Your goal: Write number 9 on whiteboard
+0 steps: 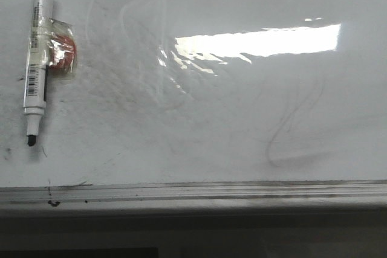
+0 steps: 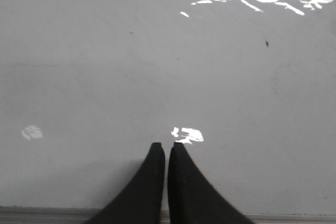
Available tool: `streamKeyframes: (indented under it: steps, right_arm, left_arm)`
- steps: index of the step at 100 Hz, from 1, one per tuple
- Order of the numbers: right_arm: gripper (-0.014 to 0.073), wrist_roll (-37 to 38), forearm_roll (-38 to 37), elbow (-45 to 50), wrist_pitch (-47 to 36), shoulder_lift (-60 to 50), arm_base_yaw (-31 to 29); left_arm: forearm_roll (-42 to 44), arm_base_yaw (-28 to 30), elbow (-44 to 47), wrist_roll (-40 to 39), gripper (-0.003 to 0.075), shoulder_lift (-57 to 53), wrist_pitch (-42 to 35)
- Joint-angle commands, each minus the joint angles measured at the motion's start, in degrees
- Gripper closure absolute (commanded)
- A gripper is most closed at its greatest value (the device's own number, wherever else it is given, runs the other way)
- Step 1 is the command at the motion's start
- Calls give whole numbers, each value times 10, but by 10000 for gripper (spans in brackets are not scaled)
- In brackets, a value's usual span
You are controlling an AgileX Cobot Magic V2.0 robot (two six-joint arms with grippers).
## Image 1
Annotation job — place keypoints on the white whiteboard marker pen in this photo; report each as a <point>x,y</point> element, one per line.
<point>51,47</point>

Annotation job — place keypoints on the white whiteboard with metal frame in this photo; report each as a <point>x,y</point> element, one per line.
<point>201,104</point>

